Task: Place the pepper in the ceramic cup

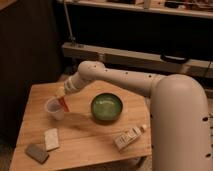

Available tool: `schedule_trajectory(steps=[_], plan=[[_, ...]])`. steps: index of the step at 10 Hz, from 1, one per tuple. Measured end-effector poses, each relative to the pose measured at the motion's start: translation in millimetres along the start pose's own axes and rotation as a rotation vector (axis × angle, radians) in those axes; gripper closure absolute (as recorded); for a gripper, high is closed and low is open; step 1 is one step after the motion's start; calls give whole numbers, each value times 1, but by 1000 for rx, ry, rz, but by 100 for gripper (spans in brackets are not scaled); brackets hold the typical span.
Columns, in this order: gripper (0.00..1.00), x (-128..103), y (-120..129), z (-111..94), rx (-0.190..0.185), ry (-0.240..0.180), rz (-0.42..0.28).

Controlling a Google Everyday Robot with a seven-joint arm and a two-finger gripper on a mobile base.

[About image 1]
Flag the red pepper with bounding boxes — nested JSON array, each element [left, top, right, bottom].
[[58, 97, 69, 112]]

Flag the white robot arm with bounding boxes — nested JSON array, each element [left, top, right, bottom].
[[55, 61, 213, 171]]

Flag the green ceramic bowl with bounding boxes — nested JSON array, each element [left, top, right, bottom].
[[91, 93, 123, 122]]

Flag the white sponge block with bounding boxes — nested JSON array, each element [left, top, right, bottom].
[[44, 128, 59, 151]]

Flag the metal vertical rod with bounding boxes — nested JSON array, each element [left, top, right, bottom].
[[63, 0, 76, 45]]

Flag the wooden table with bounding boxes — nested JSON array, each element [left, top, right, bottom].
[[9, 81, 151, 171]]

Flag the small carton with cap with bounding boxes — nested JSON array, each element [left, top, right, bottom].
[[114, 125, 147, 150]]

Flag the long metal shelf beam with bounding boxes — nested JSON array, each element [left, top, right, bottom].
[[62, 42, 213, 79]]

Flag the upper wooden shelf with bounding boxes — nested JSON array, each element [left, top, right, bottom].
[[56, 0, 213, 19]]

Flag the black handle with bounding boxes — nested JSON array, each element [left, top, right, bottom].
[[160, 54, 189, 64]]

